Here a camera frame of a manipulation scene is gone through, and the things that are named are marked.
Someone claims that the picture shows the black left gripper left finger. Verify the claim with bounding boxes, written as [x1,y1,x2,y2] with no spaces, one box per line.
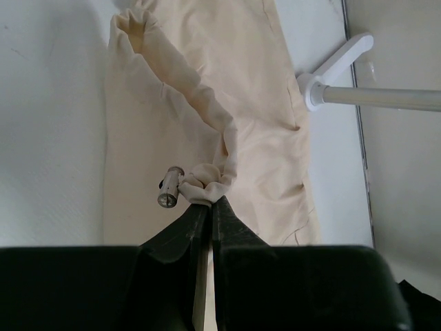
[1,205,209,330]

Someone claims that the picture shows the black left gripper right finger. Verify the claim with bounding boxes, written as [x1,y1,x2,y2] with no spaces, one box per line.
[212,198,412,330]

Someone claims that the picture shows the beige trousers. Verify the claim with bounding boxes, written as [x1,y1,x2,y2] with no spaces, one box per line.
[103,1,320,245]

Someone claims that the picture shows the white and silver clothes rack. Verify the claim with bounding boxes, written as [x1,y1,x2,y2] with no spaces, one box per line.
[295,32,441,113]

